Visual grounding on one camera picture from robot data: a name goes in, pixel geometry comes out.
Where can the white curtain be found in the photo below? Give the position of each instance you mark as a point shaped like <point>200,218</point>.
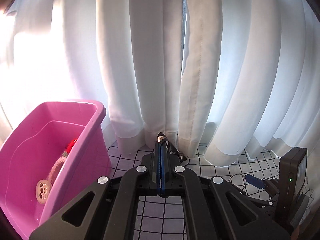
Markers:
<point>238,75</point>

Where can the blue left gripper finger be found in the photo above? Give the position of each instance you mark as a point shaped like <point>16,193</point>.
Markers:
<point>156,168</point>
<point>164,173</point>

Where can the black camera box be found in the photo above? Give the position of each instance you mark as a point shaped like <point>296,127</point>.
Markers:
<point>292,172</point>

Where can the round wooden face charm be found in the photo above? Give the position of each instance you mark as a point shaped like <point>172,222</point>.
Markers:
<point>43,189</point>

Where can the white black grid bedsheet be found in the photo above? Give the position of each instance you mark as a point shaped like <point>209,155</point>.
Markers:
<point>213,208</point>

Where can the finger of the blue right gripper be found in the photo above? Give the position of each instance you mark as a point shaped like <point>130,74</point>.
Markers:
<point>259,183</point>

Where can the pink plastic tub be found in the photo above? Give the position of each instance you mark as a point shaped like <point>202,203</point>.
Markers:
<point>30,152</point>

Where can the pink fuzzy strawberry headband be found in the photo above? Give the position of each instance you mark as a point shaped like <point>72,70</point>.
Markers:
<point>60,162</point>

